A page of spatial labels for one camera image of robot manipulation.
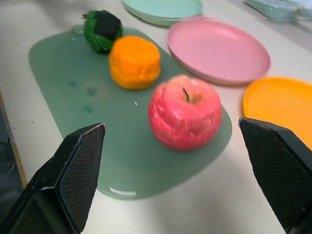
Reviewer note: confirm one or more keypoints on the green cutting board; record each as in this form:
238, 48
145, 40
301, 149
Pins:
122, 151

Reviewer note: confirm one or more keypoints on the mint green plate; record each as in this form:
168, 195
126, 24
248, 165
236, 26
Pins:
163, 9

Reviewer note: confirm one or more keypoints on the red apple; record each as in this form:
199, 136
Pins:
185, 114

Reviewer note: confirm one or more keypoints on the orange plate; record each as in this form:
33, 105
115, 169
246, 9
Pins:
280, 102

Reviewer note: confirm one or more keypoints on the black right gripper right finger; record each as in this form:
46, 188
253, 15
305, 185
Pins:
278, 165

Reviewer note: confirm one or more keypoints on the pink plate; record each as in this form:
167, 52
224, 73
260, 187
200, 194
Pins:
218, 50

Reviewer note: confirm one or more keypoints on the orange fruit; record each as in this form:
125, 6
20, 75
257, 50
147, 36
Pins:
134, 62

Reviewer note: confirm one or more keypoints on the light green tray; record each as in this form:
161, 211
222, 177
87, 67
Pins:
280, 9

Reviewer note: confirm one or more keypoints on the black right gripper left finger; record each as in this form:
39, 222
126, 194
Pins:
73, 175

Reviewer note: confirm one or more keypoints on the green and black vegetable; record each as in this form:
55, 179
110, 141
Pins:
102, 31

